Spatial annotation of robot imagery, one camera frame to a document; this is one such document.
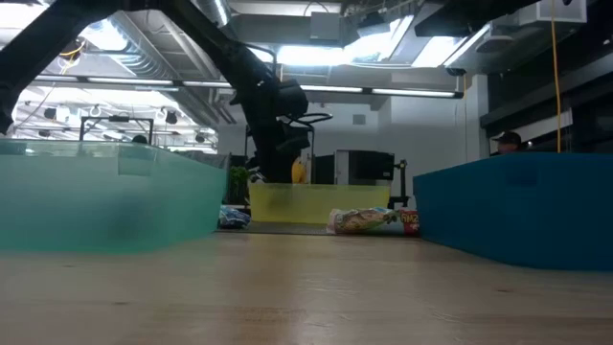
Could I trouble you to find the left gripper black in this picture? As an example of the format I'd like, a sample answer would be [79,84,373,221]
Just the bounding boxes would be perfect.
[246,79,310,184]

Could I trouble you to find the beige green granola bar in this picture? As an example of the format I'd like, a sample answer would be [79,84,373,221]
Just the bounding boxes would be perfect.
[327,207,399,236]

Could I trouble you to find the green potted room plant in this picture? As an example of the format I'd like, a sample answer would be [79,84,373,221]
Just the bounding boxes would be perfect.
[227,166,252,205]

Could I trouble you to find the black monitor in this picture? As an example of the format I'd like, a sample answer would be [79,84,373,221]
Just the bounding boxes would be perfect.
[314,153,336,186]

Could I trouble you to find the translucent yellow tray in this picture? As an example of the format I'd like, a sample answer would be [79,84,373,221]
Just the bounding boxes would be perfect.
[248,182,392,225]

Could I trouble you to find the black cabinet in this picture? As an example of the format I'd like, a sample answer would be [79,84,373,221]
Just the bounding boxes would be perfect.
[334,149,397,186]

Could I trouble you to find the black equipment stand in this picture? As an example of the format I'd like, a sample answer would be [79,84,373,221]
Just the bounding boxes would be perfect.
[386,159,412,210]

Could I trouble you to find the grey ceiling junction box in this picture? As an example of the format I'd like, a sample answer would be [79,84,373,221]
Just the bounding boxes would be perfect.
[309,11,343,42]

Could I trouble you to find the long ceiling light strip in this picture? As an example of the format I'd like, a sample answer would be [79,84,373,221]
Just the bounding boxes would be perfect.
[33,74,465,100]

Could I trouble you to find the translucent green tray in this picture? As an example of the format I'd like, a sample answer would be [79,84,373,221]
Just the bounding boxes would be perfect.
[0,138,229,255]

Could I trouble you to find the dark blue tray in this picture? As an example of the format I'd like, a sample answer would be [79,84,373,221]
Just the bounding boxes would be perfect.
[413,152,613,272]

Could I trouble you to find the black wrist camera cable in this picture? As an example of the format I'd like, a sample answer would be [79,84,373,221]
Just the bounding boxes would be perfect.
[286,111,334,140]

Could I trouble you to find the silver ventilation duct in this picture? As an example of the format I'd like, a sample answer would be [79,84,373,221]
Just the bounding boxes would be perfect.
[203,0,232,29]

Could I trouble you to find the black yellow cord reel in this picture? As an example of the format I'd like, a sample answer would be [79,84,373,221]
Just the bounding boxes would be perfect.
[57,37,88,73]

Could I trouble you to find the yellow hanging cable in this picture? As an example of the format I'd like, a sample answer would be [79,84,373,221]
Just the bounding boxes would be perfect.
[549,0,563,154]

